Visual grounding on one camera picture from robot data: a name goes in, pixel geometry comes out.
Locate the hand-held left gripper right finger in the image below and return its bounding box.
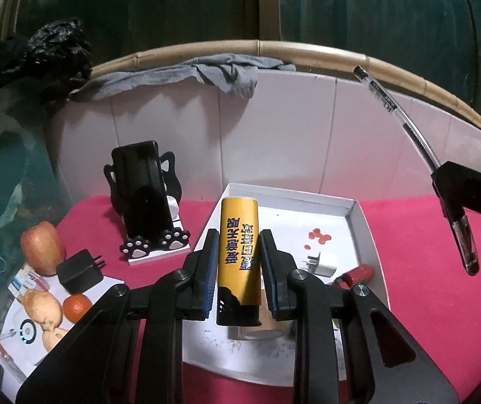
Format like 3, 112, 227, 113
259, 228, 464, 404

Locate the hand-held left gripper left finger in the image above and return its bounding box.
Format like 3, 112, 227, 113
15, 228, 221, 404

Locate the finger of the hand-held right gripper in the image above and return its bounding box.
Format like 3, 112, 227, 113
431, 160, 481, 228

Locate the yellow lighter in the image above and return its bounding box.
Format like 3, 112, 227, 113
216, 196, 263, 327

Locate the white shallow cardboard box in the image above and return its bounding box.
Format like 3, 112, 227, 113
182, 183, 393, 388

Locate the clear ballpoint pen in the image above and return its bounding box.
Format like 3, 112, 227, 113
353, 65, 481, 276

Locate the white charger plug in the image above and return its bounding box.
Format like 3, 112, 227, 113
305, 252, 339, 279

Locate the black cat phone stand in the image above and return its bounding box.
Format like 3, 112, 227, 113
104, 151, 191, 266

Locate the red lipstick tube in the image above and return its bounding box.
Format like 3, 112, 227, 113
334, 263, 373, 289

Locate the red table cloth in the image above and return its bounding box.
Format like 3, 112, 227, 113
53, 196, 481, 404

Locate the white paper card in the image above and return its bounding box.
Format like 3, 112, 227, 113
34, 275, 125, 304

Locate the black smartphone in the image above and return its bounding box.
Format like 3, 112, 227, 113
111, 140, 174, 240

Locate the black charger plug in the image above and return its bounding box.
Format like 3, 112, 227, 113
56, 249, 107, 294

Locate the orange tangerine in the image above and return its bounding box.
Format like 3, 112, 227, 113
63, 294, 94, 323

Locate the red apple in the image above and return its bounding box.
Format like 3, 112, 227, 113
21, 221, 65, 277

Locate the small tangerine peel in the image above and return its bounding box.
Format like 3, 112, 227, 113
41, 326, 69, 352

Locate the large tangerine peel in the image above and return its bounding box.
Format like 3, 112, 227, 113
23, 288, 64, 332

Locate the blue and red printed packet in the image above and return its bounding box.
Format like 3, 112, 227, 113
7, 263, 52, 304

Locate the grey cloth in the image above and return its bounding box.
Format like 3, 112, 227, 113
70, 53, 297, 102

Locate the bamboo rim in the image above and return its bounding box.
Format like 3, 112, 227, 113
87, 40, 481, 148

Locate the black plastic bag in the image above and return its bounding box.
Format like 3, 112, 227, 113
0, 17, 94, 106

